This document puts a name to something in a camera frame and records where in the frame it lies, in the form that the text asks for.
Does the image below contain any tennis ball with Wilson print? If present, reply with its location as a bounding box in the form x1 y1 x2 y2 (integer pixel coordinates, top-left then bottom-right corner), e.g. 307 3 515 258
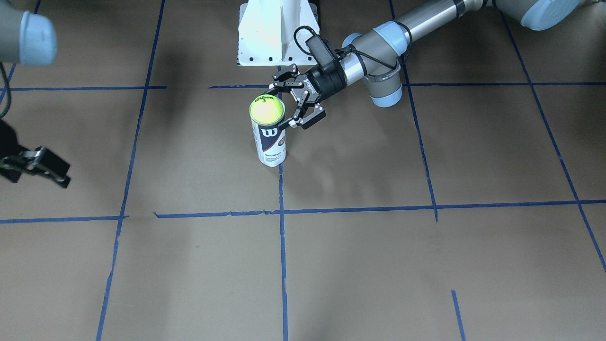
249 94 285 126

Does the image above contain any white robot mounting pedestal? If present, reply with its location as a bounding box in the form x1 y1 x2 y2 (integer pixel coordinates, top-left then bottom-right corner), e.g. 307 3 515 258
237 0 320 66

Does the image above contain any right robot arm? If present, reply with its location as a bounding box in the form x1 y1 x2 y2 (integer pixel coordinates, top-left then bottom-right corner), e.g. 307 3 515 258
0 0 71 188

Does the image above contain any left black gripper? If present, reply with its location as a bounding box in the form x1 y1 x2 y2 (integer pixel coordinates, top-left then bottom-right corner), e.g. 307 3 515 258
269 60 347 130

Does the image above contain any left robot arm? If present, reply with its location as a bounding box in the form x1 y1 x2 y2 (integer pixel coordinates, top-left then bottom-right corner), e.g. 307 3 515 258
267 0 580 130

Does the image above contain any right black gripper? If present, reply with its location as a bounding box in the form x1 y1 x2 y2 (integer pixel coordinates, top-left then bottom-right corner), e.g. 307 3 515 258
0 119 71 188

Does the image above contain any tennis ball can holder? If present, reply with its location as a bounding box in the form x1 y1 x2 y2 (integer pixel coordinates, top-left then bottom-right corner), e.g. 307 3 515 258
250 115 286 168

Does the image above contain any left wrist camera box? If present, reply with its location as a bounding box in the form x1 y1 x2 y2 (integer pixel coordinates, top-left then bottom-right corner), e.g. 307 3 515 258
305 35 339 71

